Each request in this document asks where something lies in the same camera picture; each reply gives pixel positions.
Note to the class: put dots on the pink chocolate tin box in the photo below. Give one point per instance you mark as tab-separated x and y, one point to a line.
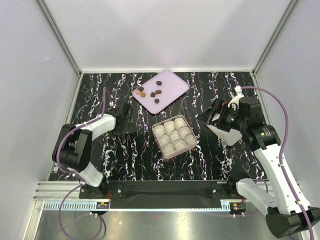
174	136

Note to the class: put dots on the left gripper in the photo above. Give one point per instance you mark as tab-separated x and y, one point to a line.
128	127

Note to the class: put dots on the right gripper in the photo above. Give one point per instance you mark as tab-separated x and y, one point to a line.
221	107

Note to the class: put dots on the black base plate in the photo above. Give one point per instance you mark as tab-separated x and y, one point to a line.
175	195

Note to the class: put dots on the lilac plastic tray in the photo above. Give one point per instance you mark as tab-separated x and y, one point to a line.
173	87

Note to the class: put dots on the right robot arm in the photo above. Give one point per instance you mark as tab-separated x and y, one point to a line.
288	212

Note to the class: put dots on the silver tin lid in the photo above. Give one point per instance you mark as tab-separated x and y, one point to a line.
229	138

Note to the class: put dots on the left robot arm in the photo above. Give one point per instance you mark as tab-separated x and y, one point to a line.
72	151

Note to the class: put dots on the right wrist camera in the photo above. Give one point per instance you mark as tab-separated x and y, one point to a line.
236	96

